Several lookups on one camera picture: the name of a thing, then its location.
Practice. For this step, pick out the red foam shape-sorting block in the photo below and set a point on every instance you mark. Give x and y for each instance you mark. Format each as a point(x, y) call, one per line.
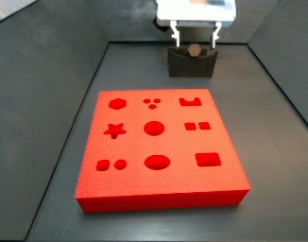
point(159, 153)

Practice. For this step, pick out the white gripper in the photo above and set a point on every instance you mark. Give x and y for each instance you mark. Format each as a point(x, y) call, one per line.
point(196, 13)

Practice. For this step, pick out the brown hexagonal prism peg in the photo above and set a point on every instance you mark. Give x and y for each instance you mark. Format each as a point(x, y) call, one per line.
point(194, 50)

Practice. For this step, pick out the dark grey cradle stand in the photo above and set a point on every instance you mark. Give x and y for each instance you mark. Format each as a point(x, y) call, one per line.
point(191, 67)

